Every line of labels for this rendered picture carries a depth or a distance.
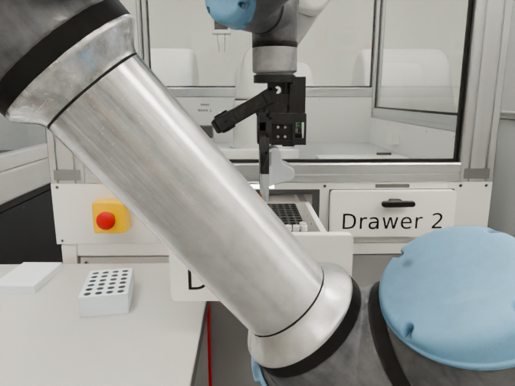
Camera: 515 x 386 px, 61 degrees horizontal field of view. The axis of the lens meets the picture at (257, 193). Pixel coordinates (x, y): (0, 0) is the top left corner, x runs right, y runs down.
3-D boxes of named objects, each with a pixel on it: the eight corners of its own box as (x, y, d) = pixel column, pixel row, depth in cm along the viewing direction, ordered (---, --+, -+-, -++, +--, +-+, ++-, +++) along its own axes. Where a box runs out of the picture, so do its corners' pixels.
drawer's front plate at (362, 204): (452, 236, 103) (457, 191, 101) (329, 237, 102) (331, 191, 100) (449, 233, 105) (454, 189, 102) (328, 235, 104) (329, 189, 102)
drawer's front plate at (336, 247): (350, 299, 71) (353, 234, 69) (171, 301, 70) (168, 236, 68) (348, 295, 73) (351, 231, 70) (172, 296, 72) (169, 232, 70)
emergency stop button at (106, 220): (114, 230, 95) (113, 213, 94) (95, 230, 95) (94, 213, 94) (118, 227, 98) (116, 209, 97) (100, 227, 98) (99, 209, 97)
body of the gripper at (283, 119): (306, 149, 73) (307, 73, 70) (254, 149, 73) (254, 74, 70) (300, 144, 80) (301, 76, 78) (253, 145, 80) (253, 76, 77)
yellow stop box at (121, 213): (125, 234, 98) (123, 203, 96) (92, 234, 98) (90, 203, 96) (130, 227, 103) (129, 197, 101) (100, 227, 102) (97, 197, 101)
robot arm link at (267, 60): (252, 45, 69) (251, 50, 77) (252, 76, 70) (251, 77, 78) (300, 45, 69) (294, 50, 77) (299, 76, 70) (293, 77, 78)
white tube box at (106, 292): (129, 313, 79) (127, 293, 78) (79, 318, 77) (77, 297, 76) (134, 284, 91) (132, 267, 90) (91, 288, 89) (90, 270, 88)
